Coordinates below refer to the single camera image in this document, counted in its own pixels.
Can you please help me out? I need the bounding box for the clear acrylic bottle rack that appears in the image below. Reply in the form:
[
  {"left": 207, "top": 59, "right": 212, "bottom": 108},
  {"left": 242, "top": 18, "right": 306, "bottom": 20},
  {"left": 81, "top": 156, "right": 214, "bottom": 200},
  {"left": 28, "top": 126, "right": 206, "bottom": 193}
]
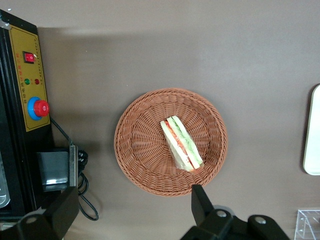
[{"left": 294, "top": 209, "right": 320, "bottom": 240}]

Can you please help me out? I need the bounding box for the cream plastic serving tray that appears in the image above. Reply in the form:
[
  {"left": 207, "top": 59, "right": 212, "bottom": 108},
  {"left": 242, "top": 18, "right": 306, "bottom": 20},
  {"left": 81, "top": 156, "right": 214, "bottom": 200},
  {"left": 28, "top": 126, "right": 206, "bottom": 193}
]
[{"left": 302, "top": 84, "right": 320, "bottom": 176}]

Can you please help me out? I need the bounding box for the black machine power cable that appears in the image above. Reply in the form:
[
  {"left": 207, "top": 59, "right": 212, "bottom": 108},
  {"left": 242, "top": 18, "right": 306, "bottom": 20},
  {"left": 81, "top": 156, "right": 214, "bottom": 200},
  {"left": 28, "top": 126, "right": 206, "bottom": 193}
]
[{"left": 49, "top": 117, "right": 100, "bottom": 222}]

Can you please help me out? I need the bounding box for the brown round wicker basket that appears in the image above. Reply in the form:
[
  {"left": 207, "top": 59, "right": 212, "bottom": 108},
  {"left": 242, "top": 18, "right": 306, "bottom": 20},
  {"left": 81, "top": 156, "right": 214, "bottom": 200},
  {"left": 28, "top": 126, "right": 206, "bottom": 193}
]
[{"left": 113, "top": 87, "right": 229, "bottom": 197}]

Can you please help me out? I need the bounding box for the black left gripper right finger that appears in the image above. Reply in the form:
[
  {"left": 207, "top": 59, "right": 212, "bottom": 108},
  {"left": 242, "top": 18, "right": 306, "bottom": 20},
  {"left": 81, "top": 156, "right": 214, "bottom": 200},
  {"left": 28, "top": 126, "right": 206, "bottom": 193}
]
[{"left": 179, "top": 184, "right": 291, "bottom": 240}]

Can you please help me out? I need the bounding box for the triangle sandwich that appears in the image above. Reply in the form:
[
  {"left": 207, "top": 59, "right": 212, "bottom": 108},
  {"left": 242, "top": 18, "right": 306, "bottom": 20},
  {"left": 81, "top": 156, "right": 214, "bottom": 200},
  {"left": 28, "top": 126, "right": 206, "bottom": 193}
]
[{"left": 159, "top": 115, "right": 205, "bottom": 172}]

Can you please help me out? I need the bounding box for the black machine with yellow panel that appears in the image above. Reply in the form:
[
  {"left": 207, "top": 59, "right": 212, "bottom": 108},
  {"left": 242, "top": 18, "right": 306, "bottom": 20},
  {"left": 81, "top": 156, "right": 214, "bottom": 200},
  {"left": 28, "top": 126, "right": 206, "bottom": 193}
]
[{"left": 0, "top": 9, "right": 79, "bottom": 226}]

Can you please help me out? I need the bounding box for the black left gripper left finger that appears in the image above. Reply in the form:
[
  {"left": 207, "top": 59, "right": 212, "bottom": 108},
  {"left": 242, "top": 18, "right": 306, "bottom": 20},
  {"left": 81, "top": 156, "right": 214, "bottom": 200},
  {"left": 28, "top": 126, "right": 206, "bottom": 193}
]
[{"left": 0, "top": 185, "right": 81, "bottom": 240}]

